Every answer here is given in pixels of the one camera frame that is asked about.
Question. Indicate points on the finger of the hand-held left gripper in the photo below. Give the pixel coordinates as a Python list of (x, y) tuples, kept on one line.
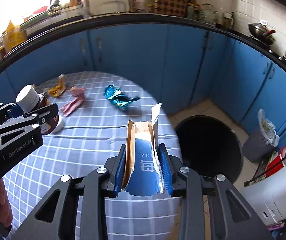
[(0, 110), (45, 113)]

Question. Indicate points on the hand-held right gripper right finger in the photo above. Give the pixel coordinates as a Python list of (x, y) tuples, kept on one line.
[(165, 172)]

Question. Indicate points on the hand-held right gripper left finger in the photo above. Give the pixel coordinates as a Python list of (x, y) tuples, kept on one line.
[(119, 172)]

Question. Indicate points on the brown bottle with white cap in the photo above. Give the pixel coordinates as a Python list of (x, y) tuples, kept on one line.
[(29, 97)]

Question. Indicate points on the torn blue paper carton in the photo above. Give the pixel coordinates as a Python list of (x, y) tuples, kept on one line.
[(143, 160)]

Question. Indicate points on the black round trash bin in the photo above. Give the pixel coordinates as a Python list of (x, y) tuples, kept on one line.
[(208, 150)]

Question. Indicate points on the person's left hand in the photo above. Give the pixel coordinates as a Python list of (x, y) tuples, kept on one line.
[(2, 205)]

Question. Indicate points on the small white cup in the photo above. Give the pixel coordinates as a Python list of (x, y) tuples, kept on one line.
[(60, 125)]

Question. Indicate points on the yellow crumpled wrapper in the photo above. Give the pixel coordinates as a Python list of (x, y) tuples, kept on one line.
[(56, 90)]

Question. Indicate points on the pink crumpled wrapper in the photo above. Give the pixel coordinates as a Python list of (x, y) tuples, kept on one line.
[(74, 101)]

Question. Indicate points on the blue foil wrapper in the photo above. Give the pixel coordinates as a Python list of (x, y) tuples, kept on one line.
[(116, 97)]

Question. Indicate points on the yellow bag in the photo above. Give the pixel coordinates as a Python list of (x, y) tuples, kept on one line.
[(12, 36)]

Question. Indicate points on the grey bin with plastic liner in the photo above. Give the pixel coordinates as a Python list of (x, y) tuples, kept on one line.
[(255, 145)]

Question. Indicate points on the white appliance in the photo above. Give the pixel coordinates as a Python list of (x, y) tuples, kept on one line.
[(270, 200)]

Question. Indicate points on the red plastic container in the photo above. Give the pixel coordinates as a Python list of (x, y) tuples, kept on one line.
[(275, 163)]

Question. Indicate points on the blue kitchen cabinets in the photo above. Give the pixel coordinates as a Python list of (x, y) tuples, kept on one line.
[(138, 50)]

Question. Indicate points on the white dish container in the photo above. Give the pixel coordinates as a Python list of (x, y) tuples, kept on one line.
[(108, 3)]

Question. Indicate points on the black kitchen countertop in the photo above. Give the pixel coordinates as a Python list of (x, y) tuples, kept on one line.
[(133, 18)]

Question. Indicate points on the glass kettle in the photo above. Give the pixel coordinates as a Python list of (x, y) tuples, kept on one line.
[(208, 13)]

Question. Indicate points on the metal wok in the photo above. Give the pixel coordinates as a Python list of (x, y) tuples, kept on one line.
[(260, 33)]

